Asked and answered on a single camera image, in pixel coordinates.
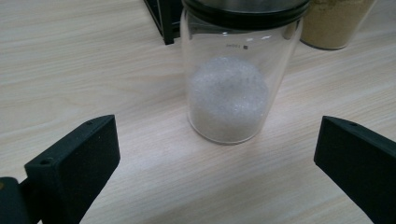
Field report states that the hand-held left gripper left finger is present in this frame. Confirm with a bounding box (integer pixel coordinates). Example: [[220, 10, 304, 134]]
[[23, 114, 121, 224]]

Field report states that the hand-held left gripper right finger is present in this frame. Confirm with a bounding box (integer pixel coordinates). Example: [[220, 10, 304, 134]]
[[313, 115, 396, 224]]

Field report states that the glass jar with brown powder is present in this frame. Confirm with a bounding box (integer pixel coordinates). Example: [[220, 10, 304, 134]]
[[299, 0, 377, 50]]

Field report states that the glass jar with white granules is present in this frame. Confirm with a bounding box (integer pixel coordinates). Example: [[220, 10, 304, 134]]
[[179, 0, 311, 146]]

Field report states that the black metal two-tier rack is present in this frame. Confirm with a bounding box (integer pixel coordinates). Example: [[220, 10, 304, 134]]
[[143, 0, 185, 46]]

